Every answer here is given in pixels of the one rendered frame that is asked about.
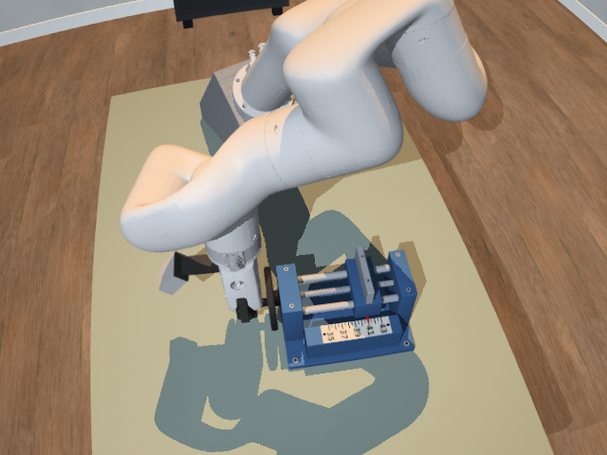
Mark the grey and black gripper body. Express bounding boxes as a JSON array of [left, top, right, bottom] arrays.
[[208, 243, 263, 313]]

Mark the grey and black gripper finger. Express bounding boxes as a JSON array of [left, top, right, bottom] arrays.
[[235, 298, 258, 323]]

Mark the blue bench vise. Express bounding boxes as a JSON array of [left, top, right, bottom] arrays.
[[263, 246, 417, 370]]

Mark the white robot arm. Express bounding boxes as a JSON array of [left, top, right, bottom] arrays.
[[120, 0, 487, 295]]

